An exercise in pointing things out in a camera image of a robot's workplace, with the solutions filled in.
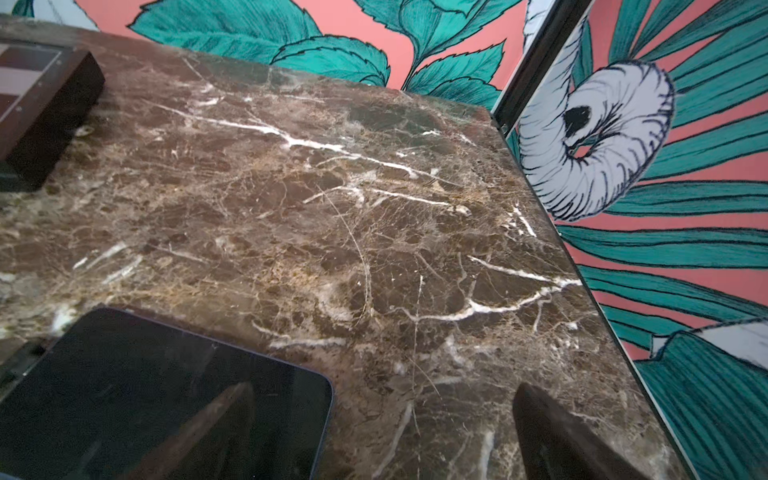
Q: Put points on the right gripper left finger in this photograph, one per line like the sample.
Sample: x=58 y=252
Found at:
x=213 y=444

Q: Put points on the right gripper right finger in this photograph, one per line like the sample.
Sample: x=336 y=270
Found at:
x=555 y=444

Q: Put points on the black smartphone blue edge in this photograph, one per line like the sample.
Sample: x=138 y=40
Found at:
x=116 y=385

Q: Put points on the chessboard brown and pink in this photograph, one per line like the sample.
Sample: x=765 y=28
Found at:
x=47 y=91

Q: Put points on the right black corner post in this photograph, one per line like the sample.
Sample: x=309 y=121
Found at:
x=547 y=27

